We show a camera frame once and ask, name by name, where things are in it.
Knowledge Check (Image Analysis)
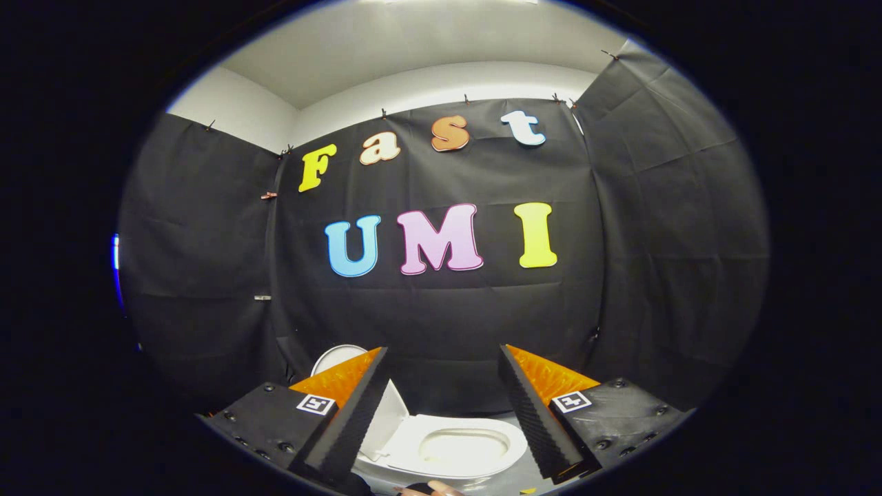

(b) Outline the white toilet seat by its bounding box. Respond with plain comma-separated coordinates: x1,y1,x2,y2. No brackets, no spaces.
381,413,529,480

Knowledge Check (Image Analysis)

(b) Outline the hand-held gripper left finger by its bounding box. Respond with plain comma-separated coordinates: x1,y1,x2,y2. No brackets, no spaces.
200,347,390,487

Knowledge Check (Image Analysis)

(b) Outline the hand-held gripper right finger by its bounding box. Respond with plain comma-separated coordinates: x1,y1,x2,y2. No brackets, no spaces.
498,344,693,484

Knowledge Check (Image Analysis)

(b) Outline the black backdrop cloth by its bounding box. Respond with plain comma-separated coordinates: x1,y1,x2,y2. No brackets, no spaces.
117,38,769,415

